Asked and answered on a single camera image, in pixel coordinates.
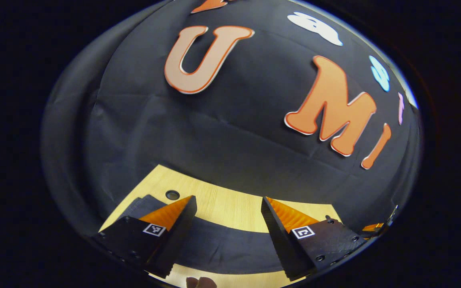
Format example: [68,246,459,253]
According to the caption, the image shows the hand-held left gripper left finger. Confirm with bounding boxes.
[92,195,198,279]

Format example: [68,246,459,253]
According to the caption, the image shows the black backdrop cloth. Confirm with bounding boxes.
[40,0,422,240]

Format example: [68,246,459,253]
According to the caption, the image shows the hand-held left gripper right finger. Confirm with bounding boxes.
[261,196,368,282]

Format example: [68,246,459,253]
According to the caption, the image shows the black jeans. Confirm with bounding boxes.
[114,195,292,275]

